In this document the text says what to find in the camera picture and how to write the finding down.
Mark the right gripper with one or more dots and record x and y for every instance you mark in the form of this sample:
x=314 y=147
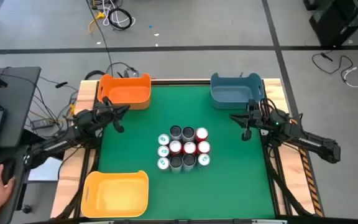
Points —
x=258 y=116

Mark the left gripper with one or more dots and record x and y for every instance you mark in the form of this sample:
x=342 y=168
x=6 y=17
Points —
x=106 y=112

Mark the orange plastic bin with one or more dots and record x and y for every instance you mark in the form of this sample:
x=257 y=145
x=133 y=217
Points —
x=126 y=93

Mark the blue plastic bin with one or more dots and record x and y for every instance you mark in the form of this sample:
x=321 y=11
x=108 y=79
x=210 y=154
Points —
x=232 y=93

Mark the red Fanta can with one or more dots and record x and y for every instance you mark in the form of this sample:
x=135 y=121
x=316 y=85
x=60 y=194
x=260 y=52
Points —
x=201 y=134
x=175 y=147
x=204 y=147

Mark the slim silver can blue tab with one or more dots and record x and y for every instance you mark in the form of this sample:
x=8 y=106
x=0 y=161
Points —
x=204 y=159
x=163 y=163
x=163 y=151
x=163 y=139

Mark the yellow plastic bin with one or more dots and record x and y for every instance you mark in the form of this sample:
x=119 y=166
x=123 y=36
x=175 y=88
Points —
x=113 y=196

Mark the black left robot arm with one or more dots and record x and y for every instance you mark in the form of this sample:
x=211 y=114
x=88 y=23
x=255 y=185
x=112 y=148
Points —
x=57 y=144

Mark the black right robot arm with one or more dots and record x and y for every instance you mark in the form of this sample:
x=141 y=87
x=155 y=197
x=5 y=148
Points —
x=312 y=141

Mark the green table mat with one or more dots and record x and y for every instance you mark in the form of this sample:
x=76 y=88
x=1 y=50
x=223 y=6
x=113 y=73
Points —
x=228 y=186

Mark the black power adapter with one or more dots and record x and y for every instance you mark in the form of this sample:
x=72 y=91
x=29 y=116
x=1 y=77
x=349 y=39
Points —
x=41 y=124

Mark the yellow black hazard tape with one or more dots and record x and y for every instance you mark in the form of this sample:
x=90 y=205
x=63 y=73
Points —
x=310 y=179

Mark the white sheet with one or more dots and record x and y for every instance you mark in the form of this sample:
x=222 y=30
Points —
x=45 y=171

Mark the dark grey desk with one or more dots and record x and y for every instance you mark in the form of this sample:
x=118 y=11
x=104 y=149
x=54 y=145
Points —
x=20 y=102

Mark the black computer mouse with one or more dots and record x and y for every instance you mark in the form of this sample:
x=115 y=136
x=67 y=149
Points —
x=8 y=169

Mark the black caster wheel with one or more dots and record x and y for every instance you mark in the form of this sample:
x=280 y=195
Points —
x=26 y=209

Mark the large black equipment case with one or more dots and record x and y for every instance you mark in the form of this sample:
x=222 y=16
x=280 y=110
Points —
x=340 y=21

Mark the white mounting bracket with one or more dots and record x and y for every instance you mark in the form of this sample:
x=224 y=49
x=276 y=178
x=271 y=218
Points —
x=263 y=132

